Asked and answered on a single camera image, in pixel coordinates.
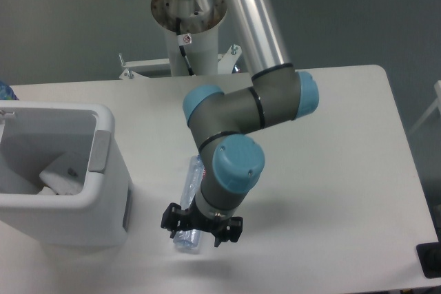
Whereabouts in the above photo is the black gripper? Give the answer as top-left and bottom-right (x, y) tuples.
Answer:
(161, 203), (243, 248)

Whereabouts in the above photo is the crushed clear plastic water bottle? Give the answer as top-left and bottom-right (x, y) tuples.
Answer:
(172, 155), (207, 253)

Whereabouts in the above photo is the clear plastic bag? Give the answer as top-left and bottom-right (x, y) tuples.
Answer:
(39, 152), (88, 196)

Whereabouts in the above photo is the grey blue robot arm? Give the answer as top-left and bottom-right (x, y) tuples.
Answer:
(151, 0), (319, 245)

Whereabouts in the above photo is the white paper in trash can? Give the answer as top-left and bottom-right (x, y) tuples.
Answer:
(38, 187), (57, 196)

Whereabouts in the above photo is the white plastic trash can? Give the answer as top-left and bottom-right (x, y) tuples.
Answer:
(1, 101), (133, 246)

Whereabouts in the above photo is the black device at table edge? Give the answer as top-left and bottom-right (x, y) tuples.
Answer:
(416, 242), (440, 279)

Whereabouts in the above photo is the blue patterned object at left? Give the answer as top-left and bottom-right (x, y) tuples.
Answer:
(0, 81), (19, 101)

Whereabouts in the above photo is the white pedestal base frame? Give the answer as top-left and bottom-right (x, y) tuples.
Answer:
(118, 43), (247, 81)

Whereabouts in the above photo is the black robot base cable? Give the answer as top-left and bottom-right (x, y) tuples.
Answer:
(174, 17), (196, 76)

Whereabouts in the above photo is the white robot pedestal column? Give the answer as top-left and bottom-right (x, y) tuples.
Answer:
(151, 0), (227, 76)

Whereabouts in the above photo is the white frame at right edge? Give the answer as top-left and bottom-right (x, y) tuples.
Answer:
(409, 81), (440, 135)

